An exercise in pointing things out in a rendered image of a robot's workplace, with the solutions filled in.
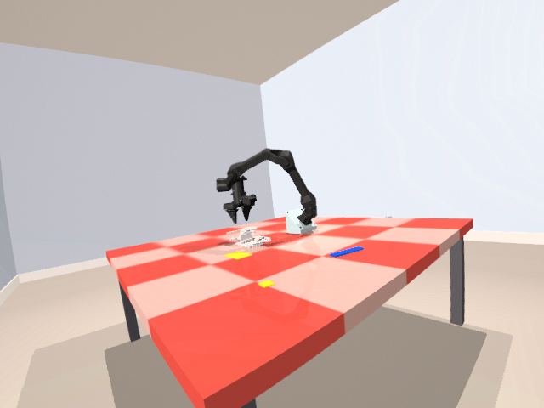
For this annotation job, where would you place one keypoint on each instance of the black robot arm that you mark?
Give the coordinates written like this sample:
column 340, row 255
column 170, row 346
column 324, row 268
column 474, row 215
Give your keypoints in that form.
column 285, row 159

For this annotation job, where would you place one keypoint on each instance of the blue flat bar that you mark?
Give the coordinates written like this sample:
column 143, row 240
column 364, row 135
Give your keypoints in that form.
column 350, row 250

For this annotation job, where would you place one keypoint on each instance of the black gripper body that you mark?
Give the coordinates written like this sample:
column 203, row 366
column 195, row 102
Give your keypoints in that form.
column 235, row 203

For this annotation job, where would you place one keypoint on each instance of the yellow flat rectangular plate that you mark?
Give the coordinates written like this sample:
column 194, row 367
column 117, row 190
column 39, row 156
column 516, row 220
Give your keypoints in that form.
column 238, row 255

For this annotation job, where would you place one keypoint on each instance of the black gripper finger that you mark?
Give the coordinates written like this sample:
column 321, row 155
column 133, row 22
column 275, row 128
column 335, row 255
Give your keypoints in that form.
column 232, row 214
column 246, row 211

